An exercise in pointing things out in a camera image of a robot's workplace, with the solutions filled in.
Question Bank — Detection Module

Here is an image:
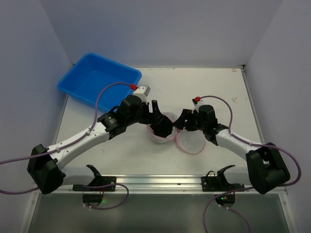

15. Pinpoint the aluminium rail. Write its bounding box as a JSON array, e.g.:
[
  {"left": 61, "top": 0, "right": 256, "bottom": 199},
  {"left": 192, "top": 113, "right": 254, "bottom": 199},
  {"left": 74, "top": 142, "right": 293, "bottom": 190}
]
[{"left": 31, "top": 176, "right": 285, "bottom": 195}]

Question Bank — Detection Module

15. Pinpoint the white mesh laundry bag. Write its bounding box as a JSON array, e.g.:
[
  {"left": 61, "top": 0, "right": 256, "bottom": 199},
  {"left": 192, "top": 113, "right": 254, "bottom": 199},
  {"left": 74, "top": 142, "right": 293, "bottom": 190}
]
[{"left": 147, "top": 125, "right": 206, "bottom": 155}]

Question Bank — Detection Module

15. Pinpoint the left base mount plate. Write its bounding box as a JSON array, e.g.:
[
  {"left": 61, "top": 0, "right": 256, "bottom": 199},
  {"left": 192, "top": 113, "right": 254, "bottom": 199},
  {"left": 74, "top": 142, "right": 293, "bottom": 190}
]
[{"left": 72, "top": 176, "right": 117, "bottom": 192}]

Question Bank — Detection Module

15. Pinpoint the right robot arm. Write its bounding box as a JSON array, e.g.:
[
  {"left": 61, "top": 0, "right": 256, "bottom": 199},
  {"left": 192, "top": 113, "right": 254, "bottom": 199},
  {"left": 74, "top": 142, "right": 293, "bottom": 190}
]
[{"left": 174, "top": 105, "right": 290, "bottom": 194}]

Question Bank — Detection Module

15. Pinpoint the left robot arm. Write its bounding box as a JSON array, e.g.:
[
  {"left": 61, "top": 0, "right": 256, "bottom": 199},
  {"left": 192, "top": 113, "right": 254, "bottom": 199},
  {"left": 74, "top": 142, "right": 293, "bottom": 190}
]
[{"left": 27, "top": 95, "right": 173, "bottom": 194}]

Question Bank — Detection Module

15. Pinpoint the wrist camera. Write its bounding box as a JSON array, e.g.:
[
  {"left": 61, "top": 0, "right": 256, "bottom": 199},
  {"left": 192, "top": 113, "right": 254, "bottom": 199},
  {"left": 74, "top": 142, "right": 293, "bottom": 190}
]
[
  {"left": 133, "top": 85, "right": 151, "bottom": 104},
  {"left": 192, "top": 97, "right": 205, "bottom": 114}
]

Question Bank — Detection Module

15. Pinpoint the blue plastic bin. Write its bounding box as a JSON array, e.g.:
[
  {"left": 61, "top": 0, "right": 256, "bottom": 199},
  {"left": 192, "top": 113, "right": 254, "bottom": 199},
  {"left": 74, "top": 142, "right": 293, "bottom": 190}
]
[{"left": 57, "top": 53, "right": 142, "bottom": 107}]

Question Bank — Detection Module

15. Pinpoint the base mount plate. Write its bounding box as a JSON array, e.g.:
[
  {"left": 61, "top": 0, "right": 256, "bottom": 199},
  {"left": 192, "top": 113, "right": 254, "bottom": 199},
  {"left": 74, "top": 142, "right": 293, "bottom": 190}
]
[
  {"left": 72, "top": 176, "right": 117, "bottom": 192},
  {"left": 201, "top": 170, "right": 220, "bottom": 192}
]

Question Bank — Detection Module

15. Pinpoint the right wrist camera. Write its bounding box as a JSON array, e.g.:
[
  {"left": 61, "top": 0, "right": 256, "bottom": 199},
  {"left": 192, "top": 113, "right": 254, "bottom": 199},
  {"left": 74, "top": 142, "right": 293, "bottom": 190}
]
[{"left": 192, "top": 97, "right": 205, "bottom": 114}]

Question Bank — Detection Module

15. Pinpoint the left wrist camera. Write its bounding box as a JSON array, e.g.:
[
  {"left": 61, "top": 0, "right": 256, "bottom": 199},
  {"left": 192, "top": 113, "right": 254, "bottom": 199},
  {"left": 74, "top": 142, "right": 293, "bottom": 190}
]
[{"left": 133, "top": 85, "right": 151, "bottom": 104}]

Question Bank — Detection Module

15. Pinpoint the black bra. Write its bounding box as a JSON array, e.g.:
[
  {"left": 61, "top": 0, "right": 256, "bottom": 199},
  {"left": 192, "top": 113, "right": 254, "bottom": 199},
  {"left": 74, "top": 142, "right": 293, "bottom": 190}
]
[{"left": 150, "top": 115, "right": 173, "bottom": 138}]

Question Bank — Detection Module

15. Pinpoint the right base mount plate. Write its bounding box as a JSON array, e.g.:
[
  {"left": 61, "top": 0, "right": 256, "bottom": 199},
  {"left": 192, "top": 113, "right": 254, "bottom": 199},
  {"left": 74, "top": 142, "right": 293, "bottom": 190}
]
[{"left": 201, "top": 170, "right": 220, "bottom": 192}]

